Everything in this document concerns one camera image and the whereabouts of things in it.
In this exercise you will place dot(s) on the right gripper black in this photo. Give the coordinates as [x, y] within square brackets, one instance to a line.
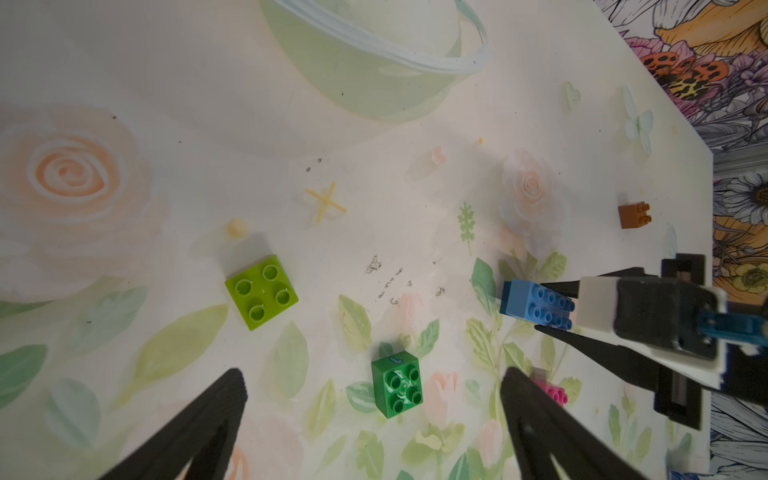
[642, 328]

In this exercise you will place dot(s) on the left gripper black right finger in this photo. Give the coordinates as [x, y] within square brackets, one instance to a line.
[544, 435]

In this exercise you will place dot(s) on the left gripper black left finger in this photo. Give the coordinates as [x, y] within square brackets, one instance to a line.
[198, 441]

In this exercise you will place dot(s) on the magenta pink lego brick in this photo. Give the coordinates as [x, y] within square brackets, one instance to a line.
[556, 393]

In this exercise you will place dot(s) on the light blue lego brick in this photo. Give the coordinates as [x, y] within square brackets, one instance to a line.
[537, 304]

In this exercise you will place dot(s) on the lime green lego brick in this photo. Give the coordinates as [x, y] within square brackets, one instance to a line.
[261, 292]

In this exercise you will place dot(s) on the orange brown lego brick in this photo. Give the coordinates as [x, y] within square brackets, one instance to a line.
[634, 216]

